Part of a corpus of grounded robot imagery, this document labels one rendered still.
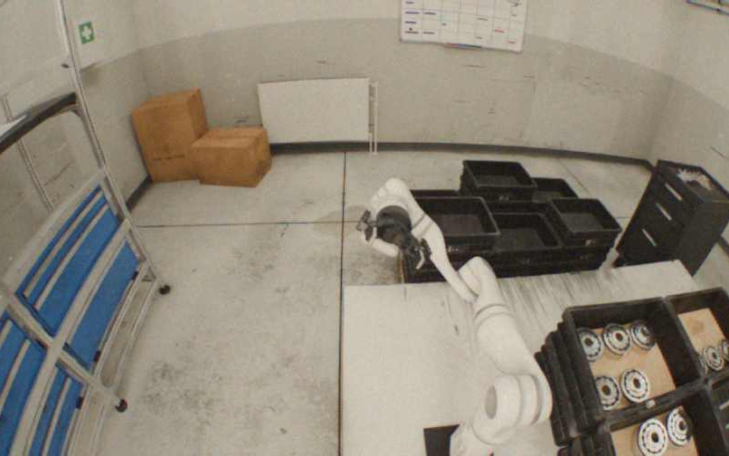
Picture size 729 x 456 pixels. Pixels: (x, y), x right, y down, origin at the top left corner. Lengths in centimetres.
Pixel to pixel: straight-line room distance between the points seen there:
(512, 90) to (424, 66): 93
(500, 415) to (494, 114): 320
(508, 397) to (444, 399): 37
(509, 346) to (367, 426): 40
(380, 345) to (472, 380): 28
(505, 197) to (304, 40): 214
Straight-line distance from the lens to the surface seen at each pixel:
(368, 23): 307
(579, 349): 82
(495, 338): 69
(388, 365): 93
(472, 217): 178
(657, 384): 106
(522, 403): 57
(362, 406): 88
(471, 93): 338
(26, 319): 151
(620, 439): 92
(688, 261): 267
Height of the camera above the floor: 153
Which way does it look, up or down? 40 degrees down
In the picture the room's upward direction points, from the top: straight up
